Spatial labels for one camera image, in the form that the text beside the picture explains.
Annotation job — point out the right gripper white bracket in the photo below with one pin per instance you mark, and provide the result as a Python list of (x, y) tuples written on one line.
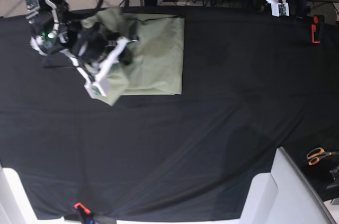
[(94, 51)]

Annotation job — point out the light green T-shirt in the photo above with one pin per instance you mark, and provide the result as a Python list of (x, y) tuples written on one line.
[(157, 66)]

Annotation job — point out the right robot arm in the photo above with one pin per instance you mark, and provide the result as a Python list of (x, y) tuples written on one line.
[(52, 23)]

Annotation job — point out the red black clamp right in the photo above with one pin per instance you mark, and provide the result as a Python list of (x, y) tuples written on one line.
[(316, 28)]

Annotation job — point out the red black clamp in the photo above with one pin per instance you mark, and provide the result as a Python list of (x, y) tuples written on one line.
[(316, 28), (84, 214)]

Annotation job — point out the black table cloth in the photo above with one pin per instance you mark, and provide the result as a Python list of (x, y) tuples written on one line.
[(251, 83)]

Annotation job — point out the red black clamp bottom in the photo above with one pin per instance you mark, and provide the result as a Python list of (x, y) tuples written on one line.
[(84, 214)]

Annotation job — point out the white table edge left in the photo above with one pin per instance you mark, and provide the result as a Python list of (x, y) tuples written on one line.
[(15, 205)]

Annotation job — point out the white plastic bin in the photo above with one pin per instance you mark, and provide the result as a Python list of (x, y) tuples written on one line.
[(284, 196)]

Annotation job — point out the orange handled scissors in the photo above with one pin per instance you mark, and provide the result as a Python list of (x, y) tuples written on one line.
[(317, 154)]

